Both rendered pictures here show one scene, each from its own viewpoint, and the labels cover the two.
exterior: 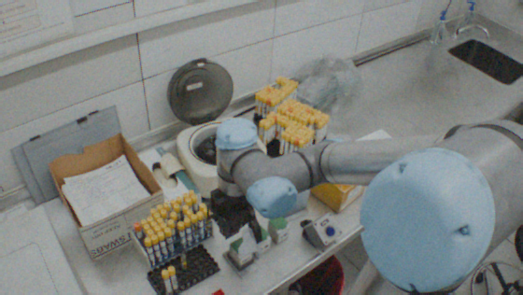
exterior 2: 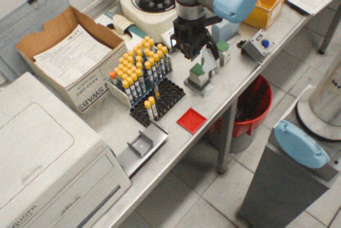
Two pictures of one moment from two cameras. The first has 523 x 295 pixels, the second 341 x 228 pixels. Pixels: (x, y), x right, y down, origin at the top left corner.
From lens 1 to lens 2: 0.17 m
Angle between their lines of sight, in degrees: 17
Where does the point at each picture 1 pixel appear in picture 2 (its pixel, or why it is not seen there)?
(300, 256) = (244, 69)
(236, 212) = (196, 36)
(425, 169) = not seen: outside the picture
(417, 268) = not seen: outside the picture
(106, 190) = (75, 56)
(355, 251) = (268, 72)
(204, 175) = (153, 23)
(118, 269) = (105, 114)
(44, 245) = (43, 101)
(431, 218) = not seen: outside the picture
